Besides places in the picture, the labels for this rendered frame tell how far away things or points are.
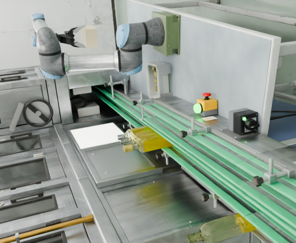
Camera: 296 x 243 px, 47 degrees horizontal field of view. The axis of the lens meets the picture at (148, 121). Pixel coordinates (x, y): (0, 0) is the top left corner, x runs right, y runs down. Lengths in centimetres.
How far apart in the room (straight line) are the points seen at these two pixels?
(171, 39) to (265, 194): 100
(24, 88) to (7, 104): 16
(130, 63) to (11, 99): 113
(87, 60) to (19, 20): 356
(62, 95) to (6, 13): 285
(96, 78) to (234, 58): 147
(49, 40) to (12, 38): 353
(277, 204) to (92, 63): 118
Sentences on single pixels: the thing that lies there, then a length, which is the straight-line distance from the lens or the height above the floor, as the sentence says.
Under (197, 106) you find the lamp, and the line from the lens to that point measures 157.
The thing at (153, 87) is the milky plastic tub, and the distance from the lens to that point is 214.
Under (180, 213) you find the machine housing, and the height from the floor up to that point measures 106.
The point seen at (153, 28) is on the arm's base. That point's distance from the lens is 183.
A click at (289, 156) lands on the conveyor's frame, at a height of 82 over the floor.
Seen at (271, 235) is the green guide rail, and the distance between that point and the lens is 113.
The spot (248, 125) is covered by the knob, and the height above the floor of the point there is 82.
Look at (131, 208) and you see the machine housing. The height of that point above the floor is 122.
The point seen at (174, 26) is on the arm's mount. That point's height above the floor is 79.
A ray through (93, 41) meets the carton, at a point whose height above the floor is 108.
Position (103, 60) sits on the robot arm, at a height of 114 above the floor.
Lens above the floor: 157
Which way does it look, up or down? 19 degrees down
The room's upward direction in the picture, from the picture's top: 101 degrees counter-clockwise
